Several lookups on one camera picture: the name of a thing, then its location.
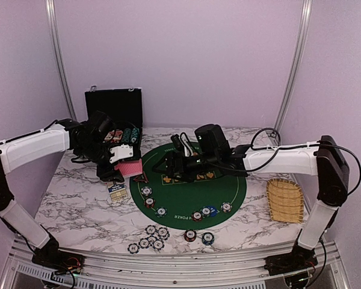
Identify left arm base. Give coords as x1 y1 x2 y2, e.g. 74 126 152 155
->
32 249 84 274

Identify blue small blind button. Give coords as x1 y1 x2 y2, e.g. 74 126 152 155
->
207 206 218 217

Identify woven bamboo mat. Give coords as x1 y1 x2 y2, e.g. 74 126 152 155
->
266 178 304 223

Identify teal chip stack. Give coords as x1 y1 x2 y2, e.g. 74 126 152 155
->
202 232 215 246

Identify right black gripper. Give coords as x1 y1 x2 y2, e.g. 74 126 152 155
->
151 152 218 184

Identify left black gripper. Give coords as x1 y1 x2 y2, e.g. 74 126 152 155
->
77 138 124 182

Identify red playing card deck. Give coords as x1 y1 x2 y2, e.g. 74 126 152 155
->
114 159 143 178

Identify round green poker mat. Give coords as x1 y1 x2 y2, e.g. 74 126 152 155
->
129 143 247 230

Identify left aluminium frame post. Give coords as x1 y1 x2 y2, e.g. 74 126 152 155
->
45 0 77 120

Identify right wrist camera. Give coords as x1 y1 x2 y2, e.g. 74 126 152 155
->
170 132 197 157

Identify right aluminium frame post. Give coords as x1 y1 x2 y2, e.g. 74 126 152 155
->
274 0 313 132

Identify green chip row in case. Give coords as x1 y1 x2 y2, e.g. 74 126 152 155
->
121 128 132 144

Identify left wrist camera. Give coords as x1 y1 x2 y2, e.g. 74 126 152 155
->
109 144 134 164

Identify scattered blue ten chip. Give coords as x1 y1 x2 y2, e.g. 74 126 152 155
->
128 243 140 254
138 238 150 249
147 236 157 244
145 225 156 235
152 240 164 250

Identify card deck in case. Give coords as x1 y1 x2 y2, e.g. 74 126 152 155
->
105 130 123 143

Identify gold blue card box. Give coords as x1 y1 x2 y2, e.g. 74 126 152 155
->
106 181 128 202

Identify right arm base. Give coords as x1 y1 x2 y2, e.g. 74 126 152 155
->
264 253 318 276

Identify triangular all-in button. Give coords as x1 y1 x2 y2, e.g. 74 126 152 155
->
133 172 149 184

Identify brown chip stack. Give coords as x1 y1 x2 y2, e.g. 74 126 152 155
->
184 229 197 242

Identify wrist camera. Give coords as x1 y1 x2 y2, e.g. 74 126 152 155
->
109 144 134 164
170 132 197 157

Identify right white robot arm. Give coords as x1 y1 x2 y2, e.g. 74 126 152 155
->
152 124 355 270

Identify blue chips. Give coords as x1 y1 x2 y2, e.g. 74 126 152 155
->
221 202 232 213
140 186 152 197

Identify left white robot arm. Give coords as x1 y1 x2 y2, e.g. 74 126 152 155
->
0 111 134 268

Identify black poker chip case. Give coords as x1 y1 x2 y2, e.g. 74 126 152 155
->
85 88 143 161

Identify aluminium frame post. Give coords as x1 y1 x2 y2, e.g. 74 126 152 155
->
45 0 77 120
274 0 313 132

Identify teal chip row in case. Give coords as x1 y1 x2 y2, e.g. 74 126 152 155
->
130 128 140 144

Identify front aluminium rail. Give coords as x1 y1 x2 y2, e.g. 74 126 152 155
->
0 237 350 289

